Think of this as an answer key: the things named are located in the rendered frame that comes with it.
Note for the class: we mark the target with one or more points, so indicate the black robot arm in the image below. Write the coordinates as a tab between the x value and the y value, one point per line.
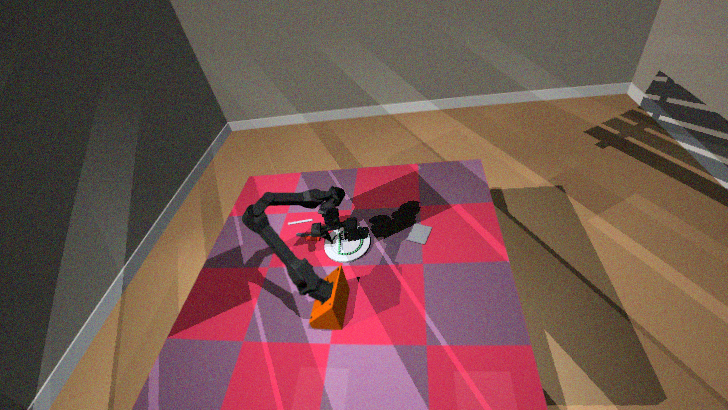
299	271

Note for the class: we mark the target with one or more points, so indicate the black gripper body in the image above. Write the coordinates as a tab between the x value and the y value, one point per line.
350	224

